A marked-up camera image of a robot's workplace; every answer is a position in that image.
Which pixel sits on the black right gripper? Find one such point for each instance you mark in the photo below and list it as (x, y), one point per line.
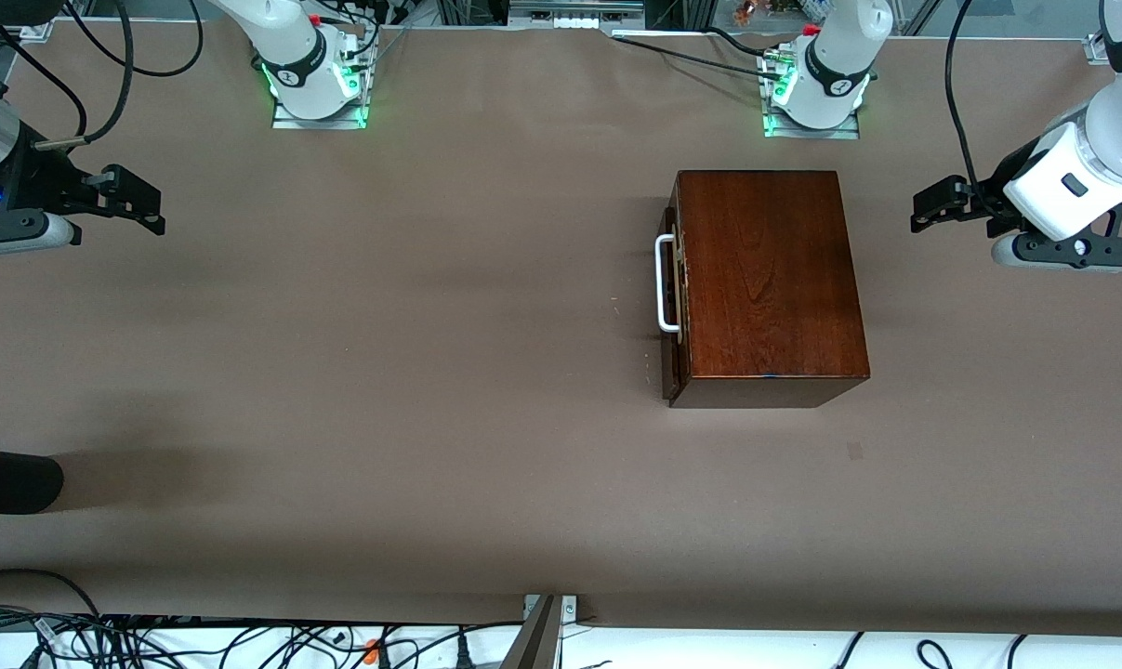
(42, 177)

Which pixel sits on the aluminium frame profile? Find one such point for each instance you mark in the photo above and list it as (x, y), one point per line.
(31, 31)

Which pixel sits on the dark metal beam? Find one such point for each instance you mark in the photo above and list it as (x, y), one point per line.
(533, 646)

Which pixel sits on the white power strip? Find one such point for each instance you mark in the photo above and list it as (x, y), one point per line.
(574, 20)

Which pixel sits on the silver metal bracket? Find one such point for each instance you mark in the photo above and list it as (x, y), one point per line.
(570, 609)

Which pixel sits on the dark wooden cabinet box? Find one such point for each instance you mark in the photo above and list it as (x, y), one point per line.
(765, 279)

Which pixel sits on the black power plug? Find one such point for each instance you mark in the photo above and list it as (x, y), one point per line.
(461, 650)

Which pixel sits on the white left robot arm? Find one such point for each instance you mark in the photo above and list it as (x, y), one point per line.
(839, 56)

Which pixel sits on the aluminium arm base plate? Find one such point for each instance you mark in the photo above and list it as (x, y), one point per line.
(811, 134)
(286, 122)

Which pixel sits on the black rounded object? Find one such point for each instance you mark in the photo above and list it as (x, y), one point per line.
(12, 480)

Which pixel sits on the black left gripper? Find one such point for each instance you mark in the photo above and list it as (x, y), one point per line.
(990, 196)

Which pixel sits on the aluminium corner profile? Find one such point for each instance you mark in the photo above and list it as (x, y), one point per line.
(1095, 46)

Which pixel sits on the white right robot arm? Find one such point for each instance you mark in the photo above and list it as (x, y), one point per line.
(291, 46)

